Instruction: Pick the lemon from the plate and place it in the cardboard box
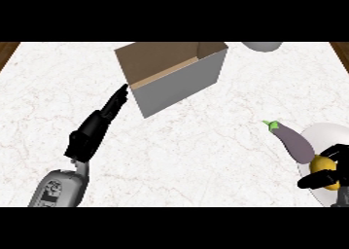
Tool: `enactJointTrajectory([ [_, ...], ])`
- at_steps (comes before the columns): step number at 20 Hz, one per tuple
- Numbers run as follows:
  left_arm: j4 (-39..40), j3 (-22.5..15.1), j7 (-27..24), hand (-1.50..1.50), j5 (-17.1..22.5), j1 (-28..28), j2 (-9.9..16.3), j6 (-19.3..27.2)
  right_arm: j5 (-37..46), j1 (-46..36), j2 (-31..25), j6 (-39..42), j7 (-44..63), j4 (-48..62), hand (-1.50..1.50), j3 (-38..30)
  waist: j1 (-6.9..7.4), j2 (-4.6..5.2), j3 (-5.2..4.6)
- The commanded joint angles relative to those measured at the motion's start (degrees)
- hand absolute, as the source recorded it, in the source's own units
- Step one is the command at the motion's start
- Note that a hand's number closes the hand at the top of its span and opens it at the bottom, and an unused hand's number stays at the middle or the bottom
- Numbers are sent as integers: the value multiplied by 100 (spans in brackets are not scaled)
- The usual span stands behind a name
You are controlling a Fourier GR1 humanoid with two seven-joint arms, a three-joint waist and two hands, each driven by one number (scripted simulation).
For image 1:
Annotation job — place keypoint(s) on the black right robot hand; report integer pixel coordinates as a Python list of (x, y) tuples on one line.
[(343, 162)]

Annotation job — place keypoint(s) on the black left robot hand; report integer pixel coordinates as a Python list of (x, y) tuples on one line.
[(90, 133)]

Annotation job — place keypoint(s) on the yellow lemon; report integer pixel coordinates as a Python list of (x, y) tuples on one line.
[(322, 166)]

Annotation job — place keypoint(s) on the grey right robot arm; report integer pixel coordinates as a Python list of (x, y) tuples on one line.
[(346, 196)]

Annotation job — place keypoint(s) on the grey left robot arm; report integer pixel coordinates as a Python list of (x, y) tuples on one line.
[(56, 188)]

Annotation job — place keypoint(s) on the white plate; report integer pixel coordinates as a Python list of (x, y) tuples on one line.
[(326, 133)]

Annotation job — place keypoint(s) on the open cardboard box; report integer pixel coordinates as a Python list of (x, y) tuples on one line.
[(174, 74)]

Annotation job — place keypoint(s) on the purple eggplant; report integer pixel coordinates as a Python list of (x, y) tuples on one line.
[(294, 142)]

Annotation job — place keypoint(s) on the pale grey round bowl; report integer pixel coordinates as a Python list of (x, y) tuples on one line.
[(261, 46)]

